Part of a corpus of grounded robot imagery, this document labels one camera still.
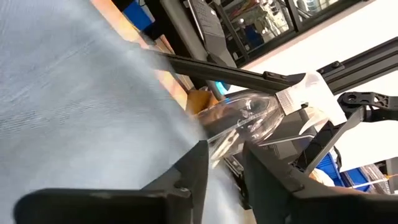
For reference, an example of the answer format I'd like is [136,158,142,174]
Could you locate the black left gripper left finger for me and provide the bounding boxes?
[141,139,210,224]

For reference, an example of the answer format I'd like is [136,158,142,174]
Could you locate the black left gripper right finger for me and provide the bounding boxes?
[242,141,368,224]

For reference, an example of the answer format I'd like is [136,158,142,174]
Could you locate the light blue garment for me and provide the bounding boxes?
[0,0,243,224]

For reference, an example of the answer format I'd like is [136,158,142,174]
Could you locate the clear spray bottle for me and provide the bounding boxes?
[195,70,348,169]

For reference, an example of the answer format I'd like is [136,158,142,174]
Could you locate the blue storage bin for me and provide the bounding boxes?
[313,152,374,191]
[123,0,155,31]

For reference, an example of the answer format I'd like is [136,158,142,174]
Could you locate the grey cabinet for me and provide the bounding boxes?
[159,0,208,63]

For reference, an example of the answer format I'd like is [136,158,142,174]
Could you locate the grey keyboard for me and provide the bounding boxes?
[188,0,238,68]

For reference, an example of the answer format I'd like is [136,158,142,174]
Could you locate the cluttered storage shelf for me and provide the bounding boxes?
[214,0,368,68]

